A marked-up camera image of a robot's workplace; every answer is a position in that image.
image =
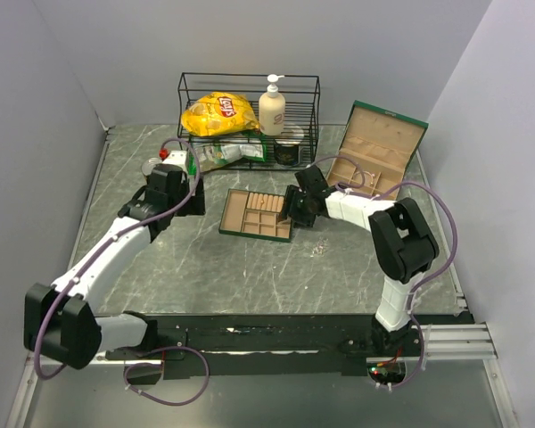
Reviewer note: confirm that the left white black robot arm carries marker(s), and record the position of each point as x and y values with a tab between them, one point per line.
59	319

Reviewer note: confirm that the green jewelry box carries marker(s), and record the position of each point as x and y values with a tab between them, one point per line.
379	141

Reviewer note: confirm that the green white snack bag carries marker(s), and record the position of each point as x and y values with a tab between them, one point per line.
218	151

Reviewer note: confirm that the silver pearl bangle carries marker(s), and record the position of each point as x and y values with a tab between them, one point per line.
363	178

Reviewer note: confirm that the yellow chips bag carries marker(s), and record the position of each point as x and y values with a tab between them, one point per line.
219	113

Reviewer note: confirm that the dark tin can with lid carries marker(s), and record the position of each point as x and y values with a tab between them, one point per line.
287	146

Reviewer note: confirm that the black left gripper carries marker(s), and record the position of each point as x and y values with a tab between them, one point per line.
194	204

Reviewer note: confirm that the green jewelry tray insert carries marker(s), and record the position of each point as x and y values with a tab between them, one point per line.
253	215

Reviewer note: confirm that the silver chain jewelry pile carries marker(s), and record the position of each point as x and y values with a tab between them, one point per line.
319	248

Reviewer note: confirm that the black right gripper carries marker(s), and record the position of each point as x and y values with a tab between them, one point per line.
292	194

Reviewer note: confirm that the brown food can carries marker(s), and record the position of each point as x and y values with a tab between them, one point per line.
148	166

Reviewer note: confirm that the aluminium rail frame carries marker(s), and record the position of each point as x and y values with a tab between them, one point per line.
273	388

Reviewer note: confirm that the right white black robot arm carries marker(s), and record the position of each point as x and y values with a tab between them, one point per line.
404	244

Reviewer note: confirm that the black wire shelf rack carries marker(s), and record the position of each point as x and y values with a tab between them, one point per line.
301	93

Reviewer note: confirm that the cream lotion pump bottle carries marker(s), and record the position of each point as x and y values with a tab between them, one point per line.
272	108

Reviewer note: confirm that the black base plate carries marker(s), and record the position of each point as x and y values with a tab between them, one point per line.
268	344

